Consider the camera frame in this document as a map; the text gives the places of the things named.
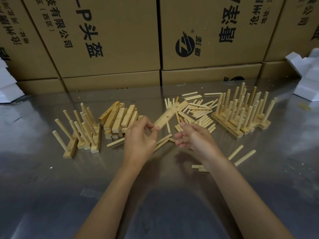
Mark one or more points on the pile of drilled wooden bars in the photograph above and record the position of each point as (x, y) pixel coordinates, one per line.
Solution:
(117, 119)

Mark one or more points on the stack of white foam blocks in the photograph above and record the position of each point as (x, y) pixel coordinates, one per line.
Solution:
(8, 89)
(309, 87)

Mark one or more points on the stack of brown cardboard boxes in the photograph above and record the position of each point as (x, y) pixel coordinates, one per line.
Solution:
(119, 34)

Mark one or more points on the person's right hand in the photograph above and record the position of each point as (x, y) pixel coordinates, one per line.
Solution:
(202, 144)

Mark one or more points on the person's left hand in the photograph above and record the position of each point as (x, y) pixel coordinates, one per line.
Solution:
(138, 144)

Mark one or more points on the clear tape patch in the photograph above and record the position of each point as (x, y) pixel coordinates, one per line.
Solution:
(91, 192)

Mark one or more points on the person's right forearm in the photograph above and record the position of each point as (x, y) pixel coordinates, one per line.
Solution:
(249, 204)

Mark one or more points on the shiny metal table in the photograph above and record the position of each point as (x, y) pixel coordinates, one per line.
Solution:
(37, 171)

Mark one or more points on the pile of wooden dowels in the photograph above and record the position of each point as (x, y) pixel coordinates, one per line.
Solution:
(197, 108)

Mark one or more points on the person's left forearm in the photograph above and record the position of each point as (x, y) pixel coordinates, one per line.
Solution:
(109, 206)

